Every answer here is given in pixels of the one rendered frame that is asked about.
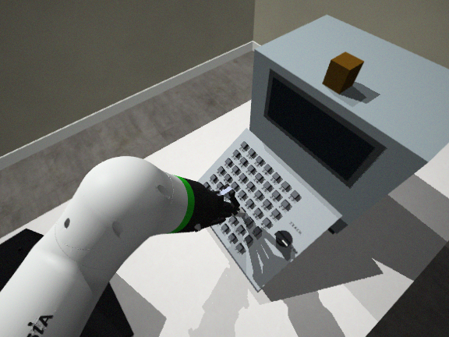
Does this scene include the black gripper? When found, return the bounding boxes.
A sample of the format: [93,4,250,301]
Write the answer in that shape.
[201,184,245,229]

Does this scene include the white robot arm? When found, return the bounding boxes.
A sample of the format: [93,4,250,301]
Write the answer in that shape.
[0,156,211,337]

